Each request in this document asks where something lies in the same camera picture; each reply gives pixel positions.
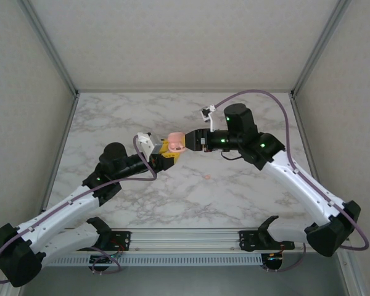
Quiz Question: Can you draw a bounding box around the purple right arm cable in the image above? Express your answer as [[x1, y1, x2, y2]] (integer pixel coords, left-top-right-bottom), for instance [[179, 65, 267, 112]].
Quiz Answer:
[[213, 89, 370, 274]]

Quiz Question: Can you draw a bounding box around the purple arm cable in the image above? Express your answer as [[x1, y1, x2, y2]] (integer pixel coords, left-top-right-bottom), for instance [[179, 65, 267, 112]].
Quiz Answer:
[[0, 135, 158, 284], [213, 89, 370, 274]]

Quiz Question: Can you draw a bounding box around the pink earbud charging case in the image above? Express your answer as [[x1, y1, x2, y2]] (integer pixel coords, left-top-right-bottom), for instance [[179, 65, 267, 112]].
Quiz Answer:
[[167, 131, 186, 152]]

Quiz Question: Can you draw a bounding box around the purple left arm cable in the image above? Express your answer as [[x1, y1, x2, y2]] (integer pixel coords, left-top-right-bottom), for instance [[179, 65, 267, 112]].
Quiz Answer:
[[0, 135, 158, 284]]

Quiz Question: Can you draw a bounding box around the aluminium table edge rail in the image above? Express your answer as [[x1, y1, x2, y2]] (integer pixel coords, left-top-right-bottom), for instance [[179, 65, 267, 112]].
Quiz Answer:
[[289, 94, 333, 228], [36, 94, 80, 229], [75, 88, 295, 94]]

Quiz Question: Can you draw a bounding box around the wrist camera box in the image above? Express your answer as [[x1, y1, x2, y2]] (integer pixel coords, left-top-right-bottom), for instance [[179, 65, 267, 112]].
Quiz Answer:
[[199, 104, 219, 133], [136, 131, 165, 158]]

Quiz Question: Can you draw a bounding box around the white slotted cable duct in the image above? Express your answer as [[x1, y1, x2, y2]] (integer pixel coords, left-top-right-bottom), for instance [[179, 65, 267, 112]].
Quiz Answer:
[[44, 254, 263, 266]]

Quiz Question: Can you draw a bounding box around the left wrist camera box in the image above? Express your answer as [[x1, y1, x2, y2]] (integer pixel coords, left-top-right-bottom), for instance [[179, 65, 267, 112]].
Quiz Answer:
[[136, 131, 165, 158]]

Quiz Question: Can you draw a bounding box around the aluminium frame post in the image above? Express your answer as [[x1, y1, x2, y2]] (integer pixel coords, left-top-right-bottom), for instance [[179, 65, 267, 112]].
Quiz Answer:
[[337, 255, 369, 296], [291, 0, 353, 97], [17, 0, 80, 97]]

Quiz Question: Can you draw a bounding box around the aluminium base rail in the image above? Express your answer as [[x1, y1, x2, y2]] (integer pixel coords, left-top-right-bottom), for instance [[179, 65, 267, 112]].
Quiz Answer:
[[21, 227, 354, 254]]

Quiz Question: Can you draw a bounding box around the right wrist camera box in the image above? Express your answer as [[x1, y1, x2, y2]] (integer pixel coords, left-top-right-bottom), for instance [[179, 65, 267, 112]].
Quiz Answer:
[[199, 104, 219, 133]]

